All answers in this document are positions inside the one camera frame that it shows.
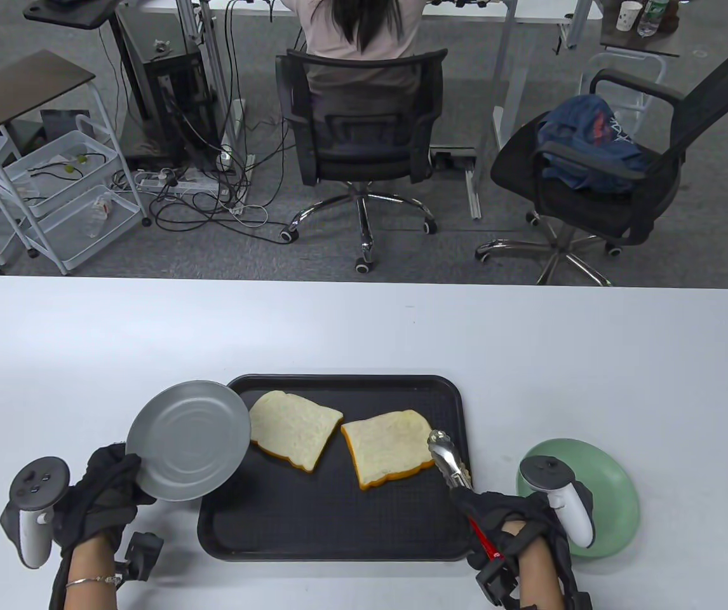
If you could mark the person's right hand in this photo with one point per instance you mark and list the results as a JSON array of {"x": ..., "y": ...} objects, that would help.
[{"x": 504, "y": 508}]

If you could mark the person's left hand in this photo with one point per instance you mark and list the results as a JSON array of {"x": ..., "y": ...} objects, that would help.
[{"x": 100, "y": 495}]

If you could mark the grey metal plate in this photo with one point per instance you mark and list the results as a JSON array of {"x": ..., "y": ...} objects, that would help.
[{"x": 189, "y": 441}]

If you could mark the toast slice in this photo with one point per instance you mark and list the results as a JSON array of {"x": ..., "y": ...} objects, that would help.
[
  {"x": 383, "y": 448},
  {"x": 294, "y": 429}
]

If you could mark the black food tray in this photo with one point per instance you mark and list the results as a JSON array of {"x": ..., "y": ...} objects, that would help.
[{"x": 338, "y": 515}]

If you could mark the person's right forearm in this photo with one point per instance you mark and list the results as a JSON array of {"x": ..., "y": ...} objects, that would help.
[{"x": 535, "y": 572}]

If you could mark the person's left forearm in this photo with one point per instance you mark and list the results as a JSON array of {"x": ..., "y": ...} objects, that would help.
[{"x": 87, "y": 572}]

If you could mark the grey white left controller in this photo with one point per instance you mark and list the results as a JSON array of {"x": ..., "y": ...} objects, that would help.
[{"x": 33, "y": 508}]

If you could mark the green plate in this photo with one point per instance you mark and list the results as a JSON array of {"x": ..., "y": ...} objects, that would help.
[{"x": 612, "y": 489}]

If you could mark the crumpled plastic bottle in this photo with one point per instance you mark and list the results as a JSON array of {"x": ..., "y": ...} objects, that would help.
[{"x": 98, "y": 216}]

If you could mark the black office chair with armrests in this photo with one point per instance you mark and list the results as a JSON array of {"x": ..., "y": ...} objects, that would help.
[{"x": 593, "y": 203}]

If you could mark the white power strip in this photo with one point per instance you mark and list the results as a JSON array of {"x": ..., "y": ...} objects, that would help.
[{"x": 180, "y": 183}]

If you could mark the black computer tower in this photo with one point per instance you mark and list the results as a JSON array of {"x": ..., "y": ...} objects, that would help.
[{"x": 173, "y": 108}]

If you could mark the black mesh office chair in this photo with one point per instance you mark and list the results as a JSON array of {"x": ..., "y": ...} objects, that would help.
[{"x": 364, "y": 133}]

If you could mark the white office desk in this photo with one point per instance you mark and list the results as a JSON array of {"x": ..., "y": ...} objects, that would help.
[{"x": 510, "y": 95}]

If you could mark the dark wooden side table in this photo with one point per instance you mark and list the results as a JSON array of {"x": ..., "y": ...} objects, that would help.
[{"x": 14, "y": 89}]

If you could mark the dark small table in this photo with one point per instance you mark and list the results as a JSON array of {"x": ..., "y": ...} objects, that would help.
[{"x": 650, "y": 41}]

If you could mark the white paper cup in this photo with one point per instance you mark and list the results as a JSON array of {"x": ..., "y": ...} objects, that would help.
[{"x": 628, "y": 16}]

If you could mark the clear plastic bottle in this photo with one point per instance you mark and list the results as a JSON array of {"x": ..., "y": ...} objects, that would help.
[{"x": 650, "y": 19}]

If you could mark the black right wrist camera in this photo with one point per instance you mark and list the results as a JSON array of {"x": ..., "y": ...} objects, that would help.
[{"x": 497, "y": 584}]

